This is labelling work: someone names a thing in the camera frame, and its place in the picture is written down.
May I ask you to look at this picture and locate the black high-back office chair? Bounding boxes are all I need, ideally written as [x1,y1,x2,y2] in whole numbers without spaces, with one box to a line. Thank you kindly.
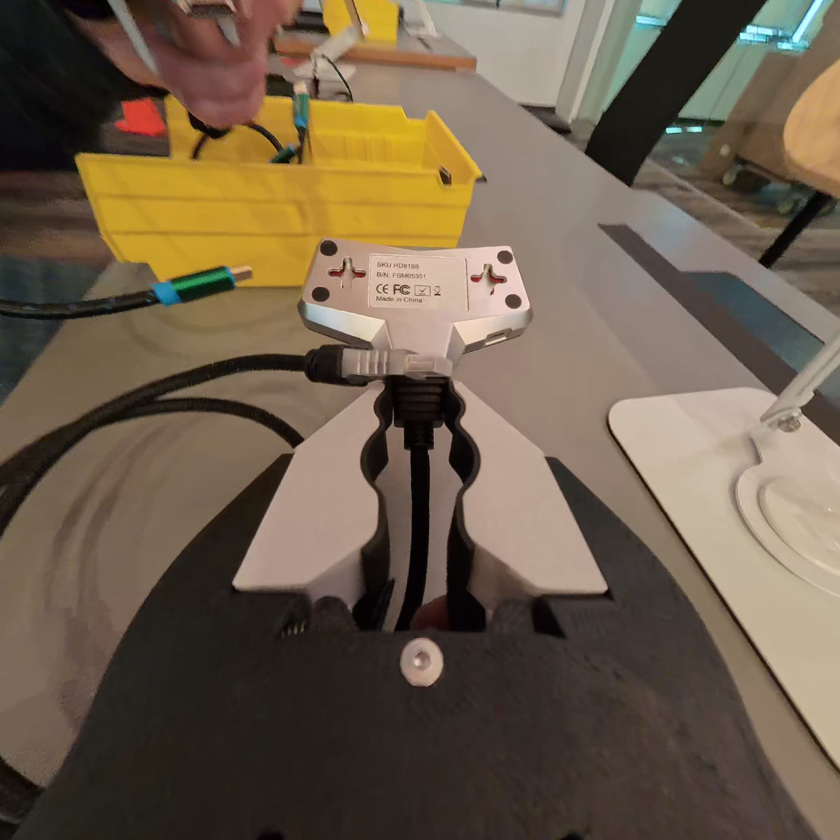
[584,0,769,188]

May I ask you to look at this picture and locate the silver folding stand with board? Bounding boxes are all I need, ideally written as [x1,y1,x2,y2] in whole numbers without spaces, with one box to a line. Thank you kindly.
[292,0,368,83]

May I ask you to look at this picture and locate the orange traffic cone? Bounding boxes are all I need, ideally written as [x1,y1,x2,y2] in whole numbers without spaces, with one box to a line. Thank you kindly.
[115,98,166,139]

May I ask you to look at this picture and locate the black switch cable with plug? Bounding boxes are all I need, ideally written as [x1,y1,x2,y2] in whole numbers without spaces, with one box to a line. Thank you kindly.
[0,344,460,632]

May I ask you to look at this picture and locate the yellow plastic bin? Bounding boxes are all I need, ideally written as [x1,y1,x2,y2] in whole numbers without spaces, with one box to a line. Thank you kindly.
[322,0,401,40]
[75,95,483,290]

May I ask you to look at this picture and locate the braided hdmi cable teal plugs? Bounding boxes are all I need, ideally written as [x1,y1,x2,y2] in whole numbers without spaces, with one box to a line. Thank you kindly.
[0,264,253,320]
[190,82,317,165]

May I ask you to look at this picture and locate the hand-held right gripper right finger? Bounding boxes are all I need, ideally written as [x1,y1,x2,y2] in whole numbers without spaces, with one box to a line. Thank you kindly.
[446,381,608,632]

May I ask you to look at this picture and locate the wooden top desk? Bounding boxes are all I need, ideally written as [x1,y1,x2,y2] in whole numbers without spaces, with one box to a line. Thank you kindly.
[272,29,478,73]

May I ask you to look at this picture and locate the person's left forearm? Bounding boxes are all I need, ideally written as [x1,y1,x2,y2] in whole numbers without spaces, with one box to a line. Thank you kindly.
[0,0,168,173]

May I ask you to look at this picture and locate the dark grey hdmi switch box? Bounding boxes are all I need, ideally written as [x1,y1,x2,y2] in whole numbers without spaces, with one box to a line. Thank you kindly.
[297,238,534,358]

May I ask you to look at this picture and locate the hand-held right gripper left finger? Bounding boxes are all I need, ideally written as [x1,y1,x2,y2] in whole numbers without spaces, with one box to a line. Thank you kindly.
[231,384,396,632]

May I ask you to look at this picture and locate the person's left hand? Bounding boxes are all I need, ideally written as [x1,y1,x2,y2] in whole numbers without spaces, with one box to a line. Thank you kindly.
[72,0,291,132]

